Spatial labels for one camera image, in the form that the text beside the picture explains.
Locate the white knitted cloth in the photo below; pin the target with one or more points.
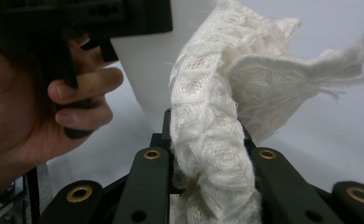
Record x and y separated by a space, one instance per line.
208 124

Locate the white plastic cylinder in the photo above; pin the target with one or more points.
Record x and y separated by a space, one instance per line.
146 68

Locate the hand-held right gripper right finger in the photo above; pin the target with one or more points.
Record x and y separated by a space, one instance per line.
249 143

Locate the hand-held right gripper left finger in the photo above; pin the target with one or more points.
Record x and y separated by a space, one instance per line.
166 124

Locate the white table sheet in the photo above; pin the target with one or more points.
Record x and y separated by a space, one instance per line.
326 130

